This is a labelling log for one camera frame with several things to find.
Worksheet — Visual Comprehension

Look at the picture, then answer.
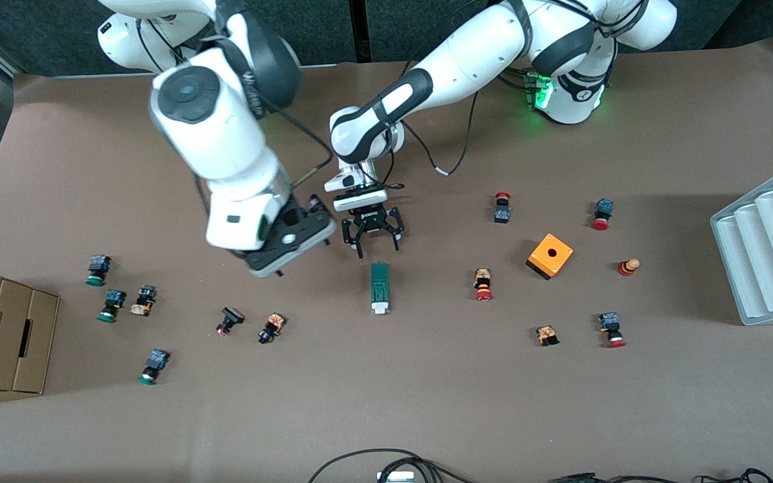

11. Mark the black looped cable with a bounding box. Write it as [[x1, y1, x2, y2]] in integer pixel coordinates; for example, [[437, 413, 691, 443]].
[[308, 448, 476, 483]]

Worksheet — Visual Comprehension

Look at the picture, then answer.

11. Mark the black cable with connector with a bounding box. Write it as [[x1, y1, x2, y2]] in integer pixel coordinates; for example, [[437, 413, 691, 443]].
[[548, 468, 773, 483]]

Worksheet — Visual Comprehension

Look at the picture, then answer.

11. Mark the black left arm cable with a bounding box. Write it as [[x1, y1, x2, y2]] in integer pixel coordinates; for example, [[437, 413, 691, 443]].
[[400, 60, 478, 176]]

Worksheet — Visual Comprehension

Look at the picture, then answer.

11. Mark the green mushroom push button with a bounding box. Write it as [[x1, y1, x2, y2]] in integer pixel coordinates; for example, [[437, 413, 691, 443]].
[[97, 289, 127, 323], [86, 254, 112, 287], [138, 348, 170, 386]]

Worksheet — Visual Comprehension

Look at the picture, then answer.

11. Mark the orange button enclosure box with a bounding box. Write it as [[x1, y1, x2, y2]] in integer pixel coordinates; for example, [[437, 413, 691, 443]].
[[526, 233, 574, 280]]

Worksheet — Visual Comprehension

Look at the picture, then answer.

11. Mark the black push button orange block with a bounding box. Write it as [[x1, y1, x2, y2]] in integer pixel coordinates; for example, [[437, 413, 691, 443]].
[[258, 312, 287, 345]]

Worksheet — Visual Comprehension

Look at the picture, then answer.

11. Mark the grey ribbed plastic tray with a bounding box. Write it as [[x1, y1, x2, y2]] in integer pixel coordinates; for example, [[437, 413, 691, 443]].
[[710, 160, 773, 327]]

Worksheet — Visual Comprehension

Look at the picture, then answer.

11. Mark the black square-head switch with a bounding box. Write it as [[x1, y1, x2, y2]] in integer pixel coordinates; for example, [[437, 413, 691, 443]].
[[215, 307, 246, 337]]

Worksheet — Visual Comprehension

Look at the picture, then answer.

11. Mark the black selector switch orange block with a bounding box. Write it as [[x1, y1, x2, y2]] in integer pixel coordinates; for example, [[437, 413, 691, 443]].
[[130, 284, 158, 317]]

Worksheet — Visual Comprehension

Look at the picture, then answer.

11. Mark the black base cable bundle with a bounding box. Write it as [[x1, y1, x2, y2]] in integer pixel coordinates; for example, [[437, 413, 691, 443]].
[[497, 67, 535, 92]]

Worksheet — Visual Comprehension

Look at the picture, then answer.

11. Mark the black vertical post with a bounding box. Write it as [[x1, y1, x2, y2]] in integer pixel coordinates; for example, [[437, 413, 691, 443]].
[[350, 0, 372, 63]]

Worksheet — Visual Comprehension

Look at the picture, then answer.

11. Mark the green load switch white lever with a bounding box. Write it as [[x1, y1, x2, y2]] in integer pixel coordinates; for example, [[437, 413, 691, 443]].
[[369, 262, 392, 315]]

